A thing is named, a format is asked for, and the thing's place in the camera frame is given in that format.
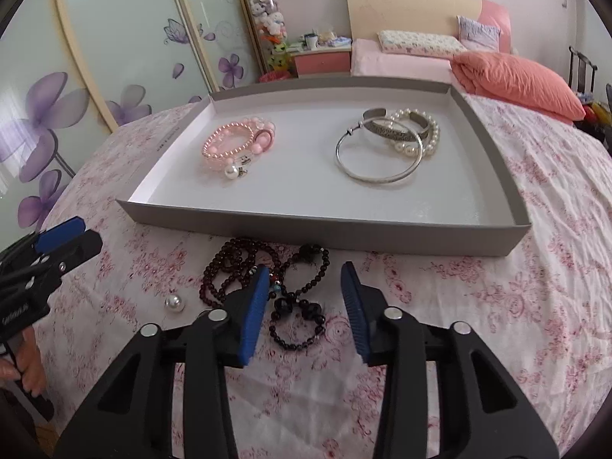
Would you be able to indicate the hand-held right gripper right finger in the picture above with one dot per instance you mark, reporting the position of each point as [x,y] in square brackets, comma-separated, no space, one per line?
[356,315]

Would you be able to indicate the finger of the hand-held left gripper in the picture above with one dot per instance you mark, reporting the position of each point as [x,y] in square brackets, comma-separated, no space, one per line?
[60,234]
[79,247]

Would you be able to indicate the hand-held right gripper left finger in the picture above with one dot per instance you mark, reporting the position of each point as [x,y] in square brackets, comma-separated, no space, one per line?
[253,315]

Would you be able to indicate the grey cardboard tray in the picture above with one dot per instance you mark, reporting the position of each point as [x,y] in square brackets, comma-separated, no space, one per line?
[296,191]

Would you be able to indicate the thin silver bangle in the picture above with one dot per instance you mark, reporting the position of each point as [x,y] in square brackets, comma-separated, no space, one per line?
[368,178]

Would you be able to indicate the person's left hand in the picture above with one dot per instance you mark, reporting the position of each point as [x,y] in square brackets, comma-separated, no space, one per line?
[31,368]

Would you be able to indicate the flower-print sliding-door wardrobe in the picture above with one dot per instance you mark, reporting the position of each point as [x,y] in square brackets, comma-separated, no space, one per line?
[119,33]

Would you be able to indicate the bed with pink sheet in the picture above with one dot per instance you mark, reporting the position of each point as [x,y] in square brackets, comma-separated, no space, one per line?
[397,64]

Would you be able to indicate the pink nightstand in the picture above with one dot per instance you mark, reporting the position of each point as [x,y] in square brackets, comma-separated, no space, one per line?
[320,61]

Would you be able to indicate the white patterned pillow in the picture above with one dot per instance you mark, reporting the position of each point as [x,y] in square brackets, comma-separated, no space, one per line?
[420,43]

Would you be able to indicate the folded orange quilt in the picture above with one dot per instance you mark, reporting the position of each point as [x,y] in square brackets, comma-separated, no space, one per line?
[516,81]

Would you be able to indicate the plush toy display tube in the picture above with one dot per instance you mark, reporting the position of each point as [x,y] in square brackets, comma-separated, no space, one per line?
[267,19]

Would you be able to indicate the lavender pillow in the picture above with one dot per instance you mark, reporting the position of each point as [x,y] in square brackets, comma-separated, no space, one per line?
[478,32]

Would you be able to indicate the beige and pink headboard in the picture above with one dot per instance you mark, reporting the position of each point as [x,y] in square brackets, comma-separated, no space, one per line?
[406,7]

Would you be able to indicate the dark wooden chair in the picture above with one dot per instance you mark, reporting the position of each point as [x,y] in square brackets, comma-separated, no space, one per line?
[581,69]

